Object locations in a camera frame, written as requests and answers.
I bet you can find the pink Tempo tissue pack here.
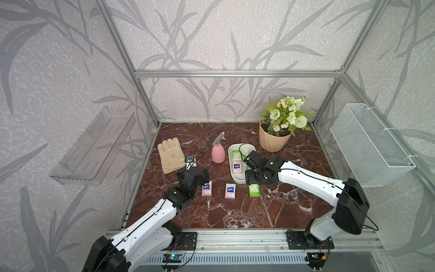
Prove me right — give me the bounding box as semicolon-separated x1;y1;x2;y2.
224;184;236;199
202;181;213;197
232;160;242;173

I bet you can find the green white tissue pack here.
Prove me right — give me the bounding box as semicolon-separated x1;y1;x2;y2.
232;150;242;161

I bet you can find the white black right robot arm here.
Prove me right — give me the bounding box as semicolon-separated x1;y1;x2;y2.
242;151;370;243

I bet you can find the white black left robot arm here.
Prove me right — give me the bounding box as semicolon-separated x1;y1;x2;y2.
83;167;209;272

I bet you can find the white oval storage box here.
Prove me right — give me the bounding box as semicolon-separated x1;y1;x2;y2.
228;143;256;184

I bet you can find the cream fabric work glove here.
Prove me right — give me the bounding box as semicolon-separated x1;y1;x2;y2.
157;138;186;174

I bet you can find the pink spray bottle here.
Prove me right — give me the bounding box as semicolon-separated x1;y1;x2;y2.
211;131;225;163

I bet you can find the beige pot with flowers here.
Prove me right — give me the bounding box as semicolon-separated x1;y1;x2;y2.
259;95;314;153

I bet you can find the green circuit board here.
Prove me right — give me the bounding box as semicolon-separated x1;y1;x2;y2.
162;253;184;265

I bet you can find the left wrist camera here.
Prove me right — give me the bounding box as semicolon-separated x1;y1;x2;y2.
185;155;197;171

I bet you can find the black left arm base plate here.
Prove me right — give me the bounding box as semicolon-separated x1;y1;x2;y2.
168;231;198;250

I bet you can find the aluminium cage frame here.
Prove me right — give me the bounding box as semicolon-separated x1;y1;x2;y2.
104;1;435;272

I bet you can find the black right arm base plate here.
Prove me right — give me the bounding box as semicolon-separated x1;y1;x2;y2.
285;230;335;251

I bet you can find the right circuit board with wires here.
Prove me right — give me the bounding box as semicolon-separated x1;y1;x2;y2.
305;252;329;264

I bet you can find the clear acrylic wall shelf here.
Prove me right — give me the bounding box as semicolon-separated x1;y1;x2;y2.
49;107;137;186

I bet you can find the white wire mesh basket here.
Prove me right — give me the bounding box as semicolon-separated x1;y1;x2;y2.
330;103;416;188

